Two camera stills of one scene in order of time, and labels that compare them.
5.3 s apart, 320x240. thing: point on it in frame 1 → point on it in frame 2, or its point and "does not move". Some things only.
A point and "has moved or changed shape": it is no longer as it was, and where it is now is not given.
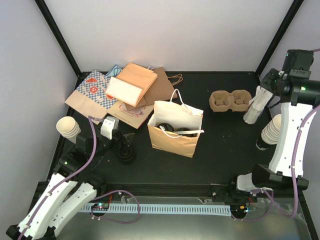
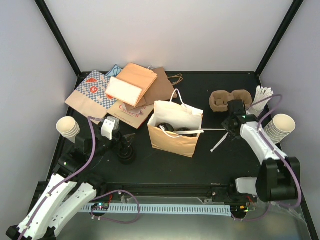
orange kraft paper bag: (175, 127) does not move
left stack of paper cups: (68, 128) does not move
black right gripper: (267, 81) → (225, 124)
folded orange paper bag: (131, 84) does not move
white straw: (189, 132) has moved or changed shape
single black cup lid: (190, 134) does not move
